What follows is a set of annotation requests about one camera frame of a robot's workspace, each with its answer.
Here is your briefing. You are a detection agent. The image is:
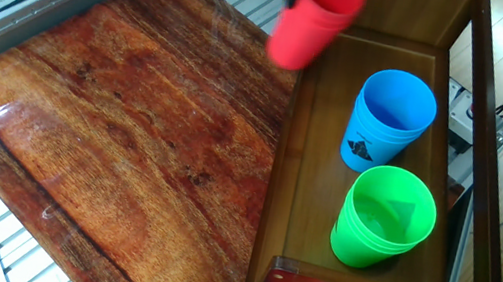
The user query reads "green plastic cup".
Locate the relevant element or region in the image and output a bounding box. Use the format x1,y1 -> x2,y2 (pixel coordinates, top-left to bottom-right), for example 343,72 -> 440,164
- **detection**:
325,157 -> 445,280

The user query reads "wood grain table mat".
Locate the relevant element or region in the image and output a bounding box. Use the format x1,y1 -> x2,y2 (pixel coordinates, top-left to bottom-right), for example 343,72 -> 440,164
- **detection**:
0,0 -> 311,282

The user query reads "grey switch box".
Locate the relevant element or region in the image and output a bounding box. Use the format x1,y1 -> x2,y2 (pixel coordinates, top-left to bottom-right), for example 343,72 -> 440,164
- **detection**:
439,76 -> 486,147

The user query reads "red plastic cup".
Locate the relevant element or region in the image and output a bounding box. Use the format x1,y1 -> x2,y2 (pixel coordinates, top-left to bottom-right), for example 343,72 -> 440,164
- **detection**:
262,0 -> 367,81

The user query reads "blue plastic cup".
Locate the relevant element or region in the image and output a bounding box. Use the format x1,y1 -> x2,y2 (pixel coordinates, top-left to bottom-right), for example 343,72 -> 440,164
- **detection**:
335,62 -> 443,184

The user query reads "dark wooden shelf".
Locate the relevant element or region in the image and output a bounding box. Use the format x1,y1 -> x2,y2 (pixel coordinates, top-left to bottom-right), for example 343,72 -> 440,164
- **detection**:
241,0 -> 503,282

